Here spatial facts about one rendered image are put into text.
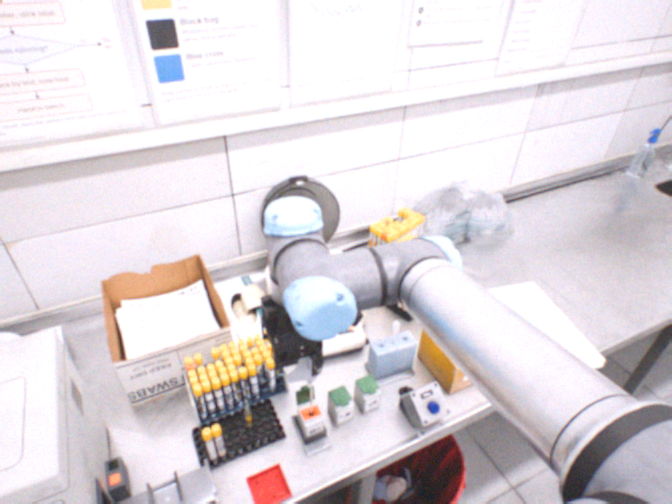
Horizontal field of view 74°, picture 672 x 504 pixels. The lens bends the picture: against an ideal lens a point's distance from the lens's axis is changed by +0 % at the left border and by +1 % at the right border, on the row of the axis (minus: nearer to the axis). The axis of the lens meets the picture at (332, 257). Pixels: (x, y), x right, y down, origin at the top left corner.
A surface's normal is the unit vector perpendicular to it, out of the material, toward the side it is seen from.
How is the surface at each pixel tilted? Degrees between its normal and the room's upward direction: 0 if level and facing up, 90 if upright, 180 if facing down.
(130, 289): 88
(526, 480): 0
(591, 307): 0
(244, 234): 90
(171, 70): 94
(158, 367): 87
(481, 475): 0
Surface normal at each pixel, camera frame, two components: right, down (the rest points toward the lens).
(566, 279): 0.02, -0.79
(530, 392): -0.79, -0.43
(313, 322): 0.30, 0.59
